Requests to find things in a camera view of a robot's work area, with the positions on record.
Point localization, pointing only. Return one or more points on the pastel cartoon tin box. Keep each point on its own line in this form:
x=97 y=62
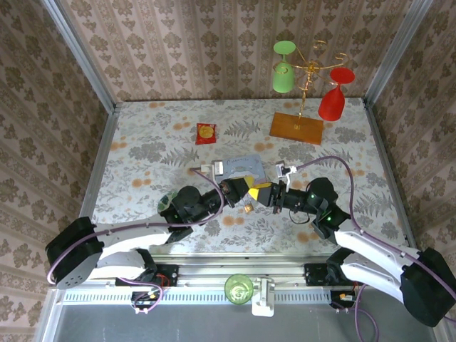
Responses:
x=246 y=164

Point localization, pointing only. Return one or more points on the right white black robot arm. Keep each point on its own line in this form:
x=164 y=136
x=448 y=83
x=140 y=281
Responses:
x=374 y=246

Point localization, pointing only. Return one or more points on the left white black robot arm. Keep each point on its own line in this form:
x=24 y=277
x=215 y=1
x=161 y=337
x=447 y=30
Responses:
x=124 y=236

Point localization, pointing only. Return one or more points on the green patterned small dish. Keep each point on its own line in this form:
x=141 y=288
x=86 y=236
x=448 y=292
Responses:
x=165 y=203

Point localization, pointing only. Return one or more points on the red snack packet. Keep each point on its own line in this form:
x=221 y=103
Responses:
x=206 y=133

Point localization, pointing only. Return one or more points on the green plastic cup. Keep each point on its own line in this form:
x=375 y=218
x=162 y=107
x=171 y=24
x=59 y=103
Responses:
x=238 y=288

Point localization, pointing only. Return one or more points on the red wine glass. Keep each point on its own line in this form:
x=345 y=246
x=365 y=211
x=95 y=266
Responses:
x=331 y=105

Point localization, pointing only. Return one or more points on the black connector box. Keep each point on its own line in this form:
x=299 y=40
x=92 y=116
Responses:
x=144 y=298
x=342 y=298

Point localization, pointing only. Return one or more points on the green wine glass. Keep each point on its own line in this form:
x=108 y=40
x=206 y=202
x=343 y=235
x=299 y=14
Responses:
x=283 y=80

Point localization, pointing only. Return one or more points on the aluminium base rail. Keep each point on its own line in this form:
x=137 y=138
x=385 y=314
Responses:
x=231 y=267

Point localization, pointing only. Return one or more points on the aluminium table side rail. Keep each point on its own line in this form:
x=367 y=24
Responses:
x=101 y=171
x=390 y=171

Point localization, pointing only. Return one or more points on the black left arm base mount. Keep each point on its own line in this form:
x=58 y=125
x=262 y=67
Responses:
x=168 y=275

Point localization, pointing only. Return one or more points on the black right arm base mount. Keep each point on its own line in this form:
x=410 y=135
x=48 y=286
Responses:
x=315 y=275

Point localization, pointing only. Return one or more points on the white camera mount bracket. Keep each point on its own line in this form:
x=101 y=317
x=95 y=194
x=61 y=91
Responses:
x=263 y=299

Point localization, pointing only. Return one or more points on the aluminium frame post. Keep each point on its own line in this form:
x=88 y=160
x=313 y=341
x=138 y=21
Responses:
x=80 y=53
x=395 y=53

